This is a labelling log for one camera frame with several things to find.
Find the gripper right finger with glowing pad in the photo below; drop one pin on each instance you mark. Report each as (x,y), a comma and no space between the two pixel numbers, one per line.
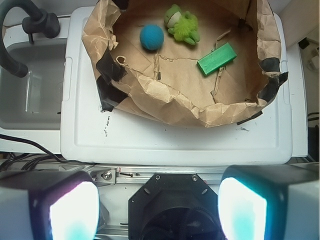
(270,202)

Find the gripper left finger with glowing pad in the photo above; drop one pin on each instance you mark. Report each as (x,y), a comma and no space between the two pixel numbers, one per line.
(48,205)

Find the blue felt ball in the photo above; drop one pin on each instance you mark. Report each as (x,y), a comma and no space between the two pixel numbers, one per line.
(151,37)

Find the white plastic tray lid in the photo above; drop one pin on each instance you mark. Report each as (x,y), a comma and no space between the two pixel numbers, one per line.
(89,134)

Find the grey sink basin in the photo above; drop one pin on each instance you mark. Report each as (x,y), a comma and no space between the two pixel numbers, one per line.
(34,101)

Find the green rectangular block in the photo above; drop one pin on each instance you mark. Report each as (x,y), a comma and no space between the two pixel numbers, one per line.
(216,59)

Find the crumpled brown paper liner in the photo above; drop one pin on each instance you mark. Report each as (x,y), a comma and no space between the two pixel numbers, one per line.
(166,85)

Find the green plush frog toy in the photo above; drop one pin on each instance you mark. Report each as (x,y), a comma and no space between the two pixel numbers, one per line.
(182,25)

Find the aluminium extrusion rail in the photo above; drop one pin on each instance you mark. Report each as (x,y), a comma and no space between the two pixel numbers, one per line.
(104,175)

